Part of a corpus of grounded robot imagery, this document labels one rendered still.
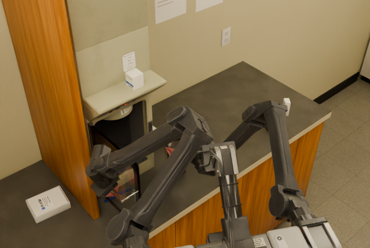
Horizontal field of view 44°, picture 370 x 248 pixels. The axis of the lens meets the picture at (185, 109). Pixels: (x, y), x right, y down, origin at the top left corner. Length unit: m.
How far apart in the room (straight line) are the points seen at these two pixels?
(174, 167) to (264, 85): 1.60
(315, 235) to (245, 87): 1.60
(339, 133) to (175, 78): 1.86
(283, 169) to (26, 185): 1.27
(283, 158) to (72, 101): 0.74
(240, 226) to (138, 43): 0.91
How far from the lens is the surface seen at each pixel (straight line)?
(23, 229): 2.13
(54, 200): 2.15
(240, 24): 2.95
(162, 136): 1.44
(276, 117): 1.61
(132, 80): 1.77
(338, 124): 4.21
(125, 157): 1.55
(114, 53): 1.77
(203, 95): 2.73
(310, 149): 2.87
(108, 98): 1.76
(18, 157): 2.38
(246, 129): 1.73
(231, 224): 1.18
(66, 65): 1.56
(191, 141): 1.33
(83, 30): 1.66
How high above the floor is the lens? 2.56
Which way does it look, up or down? 38 degrees down
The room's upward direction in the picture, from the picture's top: 1 degrees clockwise
